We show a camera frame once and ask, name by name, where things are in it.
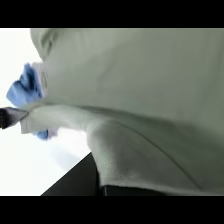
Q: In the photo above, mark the green T-shirt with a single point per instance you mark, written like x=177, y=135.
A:
x=150, y=83

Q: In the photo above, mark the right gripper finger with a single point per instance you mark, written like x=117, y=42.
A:
x=78, y=180

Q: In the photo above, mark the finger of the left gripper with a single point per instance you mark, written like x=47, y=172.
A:
x=11, y=116

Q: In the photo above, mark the blue garment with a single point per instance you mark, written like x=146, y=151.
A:
x=26, y=86

